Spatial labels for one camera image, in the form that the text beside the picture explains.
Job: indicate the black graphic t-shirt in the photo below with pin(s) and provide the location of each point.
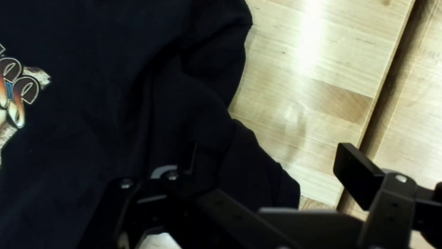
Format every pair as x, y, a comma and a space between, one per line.
97, 90

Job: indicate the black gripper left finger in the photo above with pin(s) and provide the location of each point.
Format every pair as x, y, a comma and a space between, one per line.
169, 201

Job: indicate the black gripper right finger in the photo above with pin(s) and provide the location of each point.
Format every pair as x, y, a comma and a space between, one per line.
395, 204

